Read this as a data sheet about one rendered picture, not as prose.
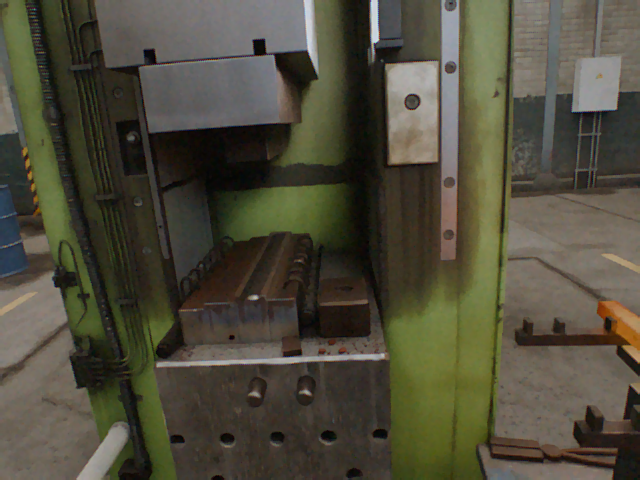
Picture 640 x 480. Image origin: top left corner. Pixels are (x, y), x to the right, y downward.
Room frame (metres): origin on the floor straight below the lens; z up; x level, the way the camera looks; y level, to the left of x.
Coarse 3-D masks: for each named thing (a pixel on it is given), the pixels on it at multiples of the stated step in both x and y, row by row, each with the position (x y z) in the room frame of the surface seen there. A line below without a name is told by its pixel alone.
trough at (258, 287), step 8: (272, 240) 1.01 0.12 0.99; (280, 240) 1.02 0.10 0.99; (272, 248) 0.96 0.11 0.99; (264, 256) 0.88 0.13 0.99; (272, 256) 0.89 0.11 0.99; (264, 264) 0.84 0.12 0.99; (272, 264) 0.84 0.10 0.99; (256, 272) 0.78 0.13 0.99; (264, 272) 0.79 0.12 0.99; (248, 280) 0.71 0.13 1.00; (256, 280) 0.75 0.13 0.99; (264, 280) 0.74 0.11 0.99; (248, 288) 0.70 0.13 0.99; (256, 288) 0.71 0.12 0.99; (240, 296) 0.65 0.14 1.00; (248, 296) 0.67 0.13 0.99
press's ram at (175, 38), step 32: (96, 0) 0.65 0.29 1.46; (128, 0) 0.65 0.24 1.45; (160, 0) 0.64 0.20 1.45; (192, 0) 0.64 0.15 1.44; (224, 0) 0.64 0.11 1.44; (256, 0) 0.64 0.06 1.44; (288, 0) 0.63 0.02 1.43; (128, 32) 0.65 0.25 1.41; (160, 32) 0.64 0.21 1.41; (192, 32) 0.64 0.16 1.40; (224, 32) 0.64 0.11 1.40; (256, 32) 0.64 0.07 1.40; (288, 32) 0.63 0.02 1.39; (128, 64) 0.65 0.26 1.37; (160, 64) 0.65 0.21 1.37; (288, 64) 0.75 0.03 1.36
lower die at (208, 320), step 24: (264, 240) 1.02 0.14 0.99; (288, 240) 0.99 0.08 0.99; (216, 264) 0.88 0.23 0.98; (240, 264) 0.84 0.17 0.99; (288, 264) 0.81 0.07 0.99; (216, 288) 0.71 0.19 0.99; (240, 288) 0.68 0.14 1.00; (264, 288) 0.67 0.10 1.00; (288, 288) 0.68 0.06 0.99; (192, 312) 0.65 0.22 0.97; (216, 312) 0.64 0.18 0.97; (240, 312) 0.64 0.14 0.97; (264, 312) 0.64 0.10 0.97; (288, 312) 0.64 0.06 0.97; (192, 336) 0.65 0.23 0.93; (216, 336) 0.64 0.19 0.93; (240, 336) 0.64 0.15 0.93; (264, 336) 0.64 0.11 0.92; (288, 336) 0.64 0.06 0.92
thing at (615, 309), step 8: (600, 304) 0.59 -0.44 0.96; (608, 304) 0.59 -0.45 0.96; (616, 304) 0.59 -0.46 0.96; (600, 312) 0.59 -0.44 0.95; (608, 312) 0.57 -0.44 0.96; (616, 312) 0.56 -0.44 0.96; (624, 312) 0.56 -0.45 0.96; (624, 320) 0.53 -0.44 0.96; (632, 320) 0.53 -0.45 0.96; (624, 328) 0.52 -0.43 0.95; (632, 328) 0.51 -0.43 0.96; (624, 336) 0.52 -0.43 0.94; (632, 336) 0.50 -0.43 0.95; (632, 344) 0.50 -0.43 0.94
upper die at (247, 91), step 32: (192, 64) 0.64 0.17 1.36; (224, 64) 0.64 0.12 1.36; (256, 64) 0.64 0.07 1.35; (160, 96) 0.64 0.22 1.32; (192, 96) 0.64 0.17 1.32; (224, 96) 0.64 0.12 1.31; (256, 96) 0.64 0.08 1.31; (288, 96) 0.79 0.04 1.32; (160, 128) 0.65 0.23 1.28; (192, 128) 0.64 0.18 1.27
